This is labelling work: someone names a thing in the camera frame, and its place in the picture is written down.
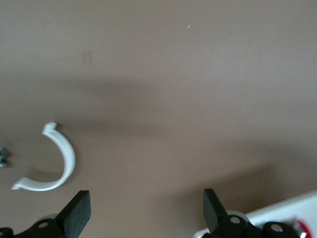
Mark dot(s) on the white curved plastic clip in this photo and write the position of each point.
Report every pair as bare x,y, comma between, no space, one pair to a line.
69,153

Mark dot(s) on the small silver metal fitting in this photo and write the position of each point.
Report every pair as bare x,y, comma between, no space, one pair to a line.
3,158

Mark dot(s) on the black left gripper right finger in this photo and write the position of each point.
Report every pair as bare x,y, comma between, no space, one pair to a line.
214,213

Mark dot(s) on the red push button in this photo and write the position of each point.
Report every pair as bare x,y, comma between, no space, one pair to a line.
305,228

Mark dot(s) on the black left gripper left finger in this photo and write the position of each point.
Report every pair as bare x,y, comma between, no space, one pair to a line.
76,213

